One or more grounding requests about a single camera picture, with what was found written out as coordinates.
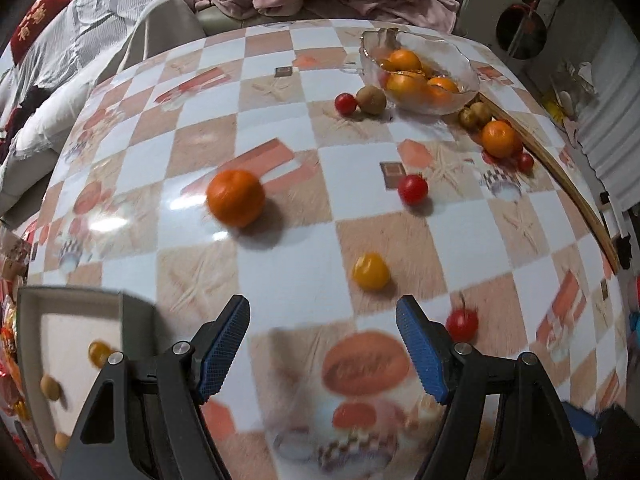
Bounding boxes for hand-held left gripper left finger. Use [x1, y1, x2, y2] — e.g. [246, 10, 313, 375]
[59, 295, 251, 480]

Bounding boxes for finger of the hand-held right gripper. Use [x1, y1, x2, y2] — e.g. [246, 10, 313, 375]
[561, 400, 600, 437]

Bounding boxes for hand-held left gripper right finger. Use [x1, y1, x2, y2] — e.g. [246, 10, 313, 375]
[396, 295, 587, 480]

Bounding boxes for small yellow tomato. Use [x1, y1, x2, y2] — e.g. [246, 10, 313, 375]
[352, 253, 391, 291]
[88, 340, 112, 368]

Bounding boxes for white rectangular tray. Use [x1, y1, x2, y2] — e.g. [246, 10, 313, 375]
[16, 285, 162, 480]

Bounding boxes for large orange mandarin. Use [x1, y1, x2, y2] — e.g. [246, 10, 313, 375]
[206, 168, 266, 229]

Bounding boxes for small tan fruit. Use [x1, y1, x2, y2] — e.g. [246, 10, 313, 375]
[40, 375, 63, 403]

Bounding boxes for colourful snack packets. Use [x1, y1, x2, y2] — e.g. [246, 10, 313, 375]
[0, 225, 48, 466]

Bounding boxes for long wooden strip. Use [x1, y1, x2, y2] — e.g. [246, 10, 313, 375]
[475, 91, 622, 273]

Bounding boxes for checkered printed tablecloth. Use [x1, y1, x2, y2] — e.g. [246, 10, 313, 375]
[25, 18, 630, 480]

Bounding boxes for brown kiwi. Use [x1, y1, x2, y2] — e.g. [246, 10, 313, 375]
[356, 85, 388, 115]

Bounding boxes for white corrugated panel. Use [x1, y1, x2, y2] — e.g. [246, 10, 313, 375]
[564, 77, 640, 216]

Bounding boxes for clear glass bowl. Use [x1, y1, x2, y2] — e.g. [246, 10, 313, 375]
[343, 28, 481, 116]

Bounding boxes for white quilt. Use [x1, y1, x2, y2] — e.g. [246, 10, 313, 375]
[0, 72, 98, 216]

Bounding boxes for beige sofa cushion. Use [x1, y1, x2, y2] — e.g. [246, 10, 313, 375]
[112, 0, 207, 77]

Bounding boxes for dark round disc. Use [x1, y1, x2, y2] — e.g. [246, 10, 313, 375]
[495, 4, 548, 60]

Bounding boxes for grey striped blanket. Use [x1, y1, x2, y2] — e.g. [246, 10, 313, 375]
[0, 0, 207, 92]

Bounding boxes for red printed cloth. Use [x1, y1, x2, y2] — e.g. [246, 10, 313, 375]
[10, 0, 132, 65]

